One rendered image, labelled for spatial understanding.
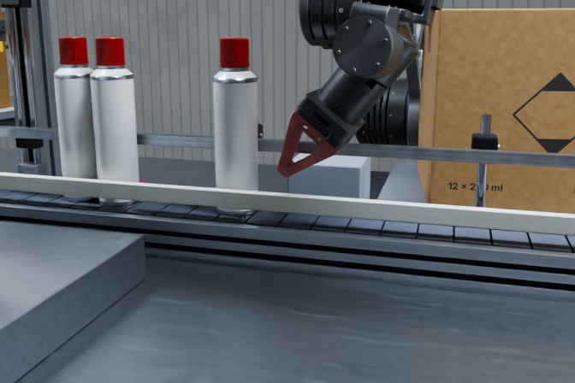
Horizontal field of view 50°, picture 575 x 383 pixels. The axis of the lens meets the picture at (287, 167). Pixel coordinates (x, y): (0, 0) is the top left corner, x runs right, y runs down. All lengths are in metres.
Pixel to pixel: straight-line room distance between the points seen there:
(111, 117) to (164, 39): 3.13
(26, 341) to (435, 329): 0.35
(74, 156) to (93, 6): 3.41
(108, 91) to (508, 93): 0.51
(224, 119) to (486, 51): 0.36
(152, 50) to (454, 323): 3.47
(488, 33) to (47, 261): 0.59
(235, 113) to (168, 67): 3.19
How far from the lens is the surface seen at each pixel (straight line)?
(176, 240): 0.73
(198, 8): 3.76
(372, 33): 0.58
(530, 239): 0.69
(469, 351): 0.56
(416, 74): 1.43
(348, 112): 0.66
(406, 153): 0.72
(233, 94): 0.69
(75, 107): 0.80
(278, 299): 0.63
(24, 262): 0.64
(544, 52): 0.86
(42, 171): 0.97
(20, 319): 0.53
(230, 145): 0.70
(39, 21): 1.03
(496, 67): 0.85
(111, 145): 0.77
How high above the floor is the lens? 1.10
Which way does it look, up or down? 13 degrees down
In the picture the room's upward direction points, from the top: straight up
